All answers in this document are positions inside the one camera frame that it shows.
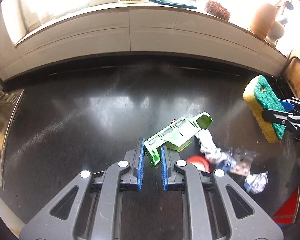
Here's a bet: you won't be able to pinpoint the blue handled tool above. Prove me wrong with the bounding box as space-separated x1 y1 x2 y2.
144 0 197 10

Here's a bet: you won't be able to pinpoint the small crumpled foil wrapper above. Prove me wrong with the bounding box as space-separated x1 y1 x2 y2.
244 171 269 194

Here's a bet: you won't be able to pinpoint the steel sink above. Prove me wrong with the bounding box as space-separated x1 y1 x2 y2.
0 90 24 188

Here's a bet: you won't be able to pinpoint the jar of red spices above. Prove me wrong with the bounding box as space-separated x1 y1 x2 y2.
205 0 232 20

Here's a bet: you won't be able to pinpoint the white mortar with pestle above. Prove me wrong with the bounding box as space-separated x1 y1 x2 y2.
266 17 288 47

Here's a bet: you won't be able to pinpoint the long crumpled foil wrapper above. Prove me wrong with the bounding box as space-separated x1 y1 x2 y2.
195 129 234 168

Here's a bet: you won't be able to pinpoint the kitchen utensils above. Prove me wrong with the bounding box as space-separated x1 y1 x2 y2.
276 1 294 11

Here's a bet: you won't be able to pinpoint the silver blister pack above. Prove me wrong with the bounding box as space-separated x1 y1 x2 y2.
226 148 260 175

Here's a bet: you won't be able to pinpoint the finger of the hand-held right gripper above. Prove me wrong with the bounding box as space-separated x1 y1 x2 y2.
262 109 298 126
277 99 300 113

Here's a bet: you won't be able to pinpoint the yellow green sponge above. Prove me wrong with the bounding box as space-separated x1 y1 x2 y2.
242 75 287 143

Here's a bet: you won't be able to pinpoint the wooden utensil holder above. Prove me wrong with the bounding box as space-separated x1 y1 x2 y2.
250 2 278 39

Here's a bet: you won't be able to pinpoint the green plastic packaging piece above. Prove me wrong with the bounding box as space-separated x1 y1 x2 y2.
143 112 213 168

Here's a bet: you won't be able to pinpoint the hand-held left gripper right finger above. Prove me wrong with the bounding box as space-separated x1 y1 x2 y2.
161 145 283 240

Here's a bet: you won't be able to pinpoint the red round lid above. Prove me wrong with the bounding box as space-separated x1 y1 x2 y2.
186 155 210 173

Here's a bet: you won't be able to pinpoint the wire-framed wooden board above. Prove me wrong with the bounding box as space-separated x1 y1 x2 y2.
281 56 300 103

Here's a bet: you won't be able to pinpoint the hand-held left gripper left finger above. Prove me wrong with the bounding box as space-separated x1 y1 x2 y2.
19 137 145 240

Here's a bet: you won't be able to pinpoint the red container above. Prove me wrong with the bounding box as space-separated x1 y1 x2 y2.
272 185 300 224

